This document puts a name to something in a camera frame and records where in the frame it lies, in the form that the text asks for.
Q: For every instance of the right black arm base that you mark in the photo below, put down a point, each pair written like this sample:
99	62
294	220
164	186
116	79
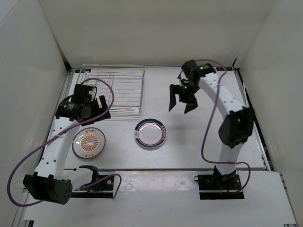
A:
210	190

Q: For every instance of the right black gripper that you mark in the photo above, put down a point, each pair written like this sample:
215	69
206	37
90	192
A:
191	103

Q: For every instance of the small dark label plate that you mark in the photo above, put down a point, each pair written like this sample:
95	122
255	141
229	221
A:
224	68

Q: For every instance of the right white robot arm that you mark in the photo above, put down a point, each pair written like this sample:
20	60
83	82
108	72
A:
238	120

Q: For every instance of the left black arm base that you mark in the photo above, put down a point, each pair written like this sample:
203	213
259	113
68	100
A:
102	190

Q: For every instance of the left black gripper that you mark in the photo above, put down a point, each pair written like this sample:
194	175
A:
99	111

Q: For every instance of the green rimmed white plate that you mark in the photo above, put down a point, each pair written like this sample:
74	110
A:
150	133

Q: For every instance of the orange sunburst plate front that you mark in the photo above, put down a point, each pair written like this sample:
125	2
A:
88	143

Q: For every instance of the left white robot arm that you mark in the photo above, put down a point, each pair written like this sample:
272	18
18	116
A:
77	112

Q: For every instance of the metal wire dish rack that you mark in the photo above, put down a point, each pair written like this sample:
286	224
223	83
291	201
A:
122	83

